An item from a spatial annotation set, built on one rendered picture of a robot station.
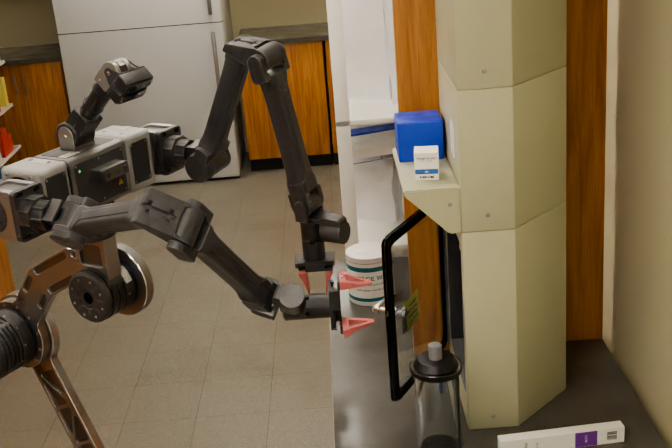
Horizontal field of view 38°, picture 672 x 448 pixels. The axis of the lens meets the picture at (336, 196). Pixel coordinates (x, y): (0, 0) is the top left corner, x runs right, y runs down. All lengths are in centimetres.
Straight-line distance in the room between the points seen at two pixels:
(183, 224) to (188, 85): 508
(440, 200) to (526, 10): 41
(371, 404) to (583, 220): 69
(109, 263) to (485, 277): 100
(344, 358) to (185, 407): 183
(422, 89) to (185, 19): 468
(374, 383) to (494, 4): 100
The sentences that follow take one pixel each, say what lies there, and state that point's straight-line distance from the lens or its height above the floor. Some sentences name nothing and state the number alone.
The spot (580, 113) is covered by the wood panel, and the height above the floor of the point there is 154.
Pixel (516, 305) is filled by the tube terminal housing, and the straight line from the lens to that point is 212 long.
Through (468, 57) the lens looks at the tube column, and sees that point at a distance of 193.
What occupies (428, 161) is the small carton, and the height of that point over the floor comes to 155.
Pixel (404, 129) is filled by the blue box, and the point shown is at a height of 159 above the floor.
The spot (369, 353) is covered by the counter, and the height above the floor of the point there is 94.
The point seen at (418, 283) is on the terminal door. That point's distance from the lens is 226.
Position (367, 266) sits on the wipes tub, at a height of 107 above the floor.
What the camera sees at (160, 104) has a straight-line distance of 704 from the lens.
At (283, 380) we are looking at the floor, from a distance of 439.
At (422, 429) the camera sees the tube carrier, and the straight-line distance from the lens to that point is 209.
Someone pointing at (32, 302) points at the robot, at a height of 101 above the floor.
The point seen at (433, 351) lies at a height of 120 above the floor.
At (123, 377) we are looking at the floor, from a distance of 462.
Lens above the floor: 216
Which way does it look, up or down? 19 degrees down
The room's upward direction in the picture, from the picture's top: 5 degrees counter-clockwise
